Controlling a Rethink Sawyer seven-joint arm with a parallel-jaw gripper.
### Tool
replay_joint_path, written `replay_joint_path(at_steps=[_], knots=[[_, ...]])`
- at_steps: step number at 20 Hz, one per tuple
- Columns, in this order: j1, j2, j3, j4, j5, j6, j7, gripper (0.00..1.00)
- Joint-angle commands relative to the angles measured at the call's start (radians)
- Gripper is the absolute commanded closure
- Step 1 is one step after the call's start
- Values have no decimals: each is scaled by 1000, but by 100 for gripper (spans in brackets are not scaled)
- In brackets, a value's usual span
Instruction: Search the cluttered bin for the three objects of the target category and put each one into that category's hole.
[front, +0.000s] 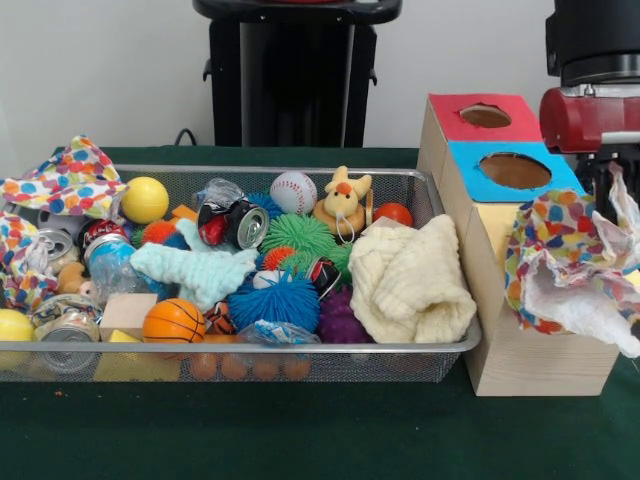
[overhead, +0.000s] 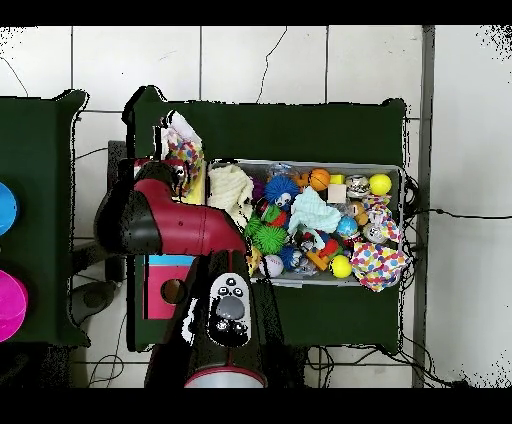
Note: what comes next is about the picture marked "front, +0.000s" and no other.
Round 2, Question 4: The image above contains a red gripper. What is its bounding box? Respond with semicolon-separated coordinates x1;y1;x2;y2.
539;87;640;224

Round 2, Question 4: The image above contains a polka dot cloth white backing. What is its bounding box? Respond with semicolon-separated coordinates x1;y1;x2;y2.
504;162;640;359

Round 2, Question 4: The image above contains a cream muslin cloth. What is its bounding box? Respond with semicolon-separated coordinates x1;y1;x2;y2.
348;213;477;345

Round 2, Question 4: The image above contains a wooden box with three holes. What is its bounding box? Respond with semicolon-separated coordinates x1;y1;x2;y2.
416;92;640;397

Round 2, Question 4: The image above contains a silver mesh bin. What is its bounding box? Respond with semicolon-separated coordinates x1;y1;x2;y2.
0;164;482;384

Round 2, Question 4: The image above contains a yellow plush chick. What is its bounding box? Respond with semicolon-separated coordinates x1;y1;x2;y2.
312;165;374;239

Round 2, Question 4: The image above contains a white toy baseball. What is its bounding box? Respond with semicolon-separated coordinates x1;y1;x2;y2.
269;171;319;216

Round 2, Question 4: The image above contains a green spiky puffer ball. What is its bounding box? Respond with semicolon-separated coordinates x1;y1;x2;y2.
259;213;337;256

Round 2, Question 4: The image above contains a blue spiky puffer ball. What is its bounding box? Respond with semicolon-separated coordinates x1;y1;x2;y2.
227;269;321;334

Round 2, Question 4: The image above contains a dark green table cloth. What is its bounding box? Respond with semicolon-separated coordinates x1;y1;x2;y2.
0;144;640;480

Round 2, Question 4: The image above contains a light blue muslin cloth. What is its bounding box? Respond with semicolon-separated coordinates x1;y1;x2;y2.
129;218;259;312

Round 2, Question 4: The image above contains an orange toy basketball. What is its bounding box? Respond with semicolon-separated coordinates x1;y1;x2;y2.
142;298;207;345

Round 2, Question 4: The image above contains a yellow ball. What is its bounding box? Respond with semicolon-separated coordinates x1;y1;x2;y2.
120;176;170;225

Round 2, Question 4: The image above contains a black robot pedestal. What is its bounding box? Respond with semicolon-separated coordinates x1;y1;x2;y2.
192;0;407;148

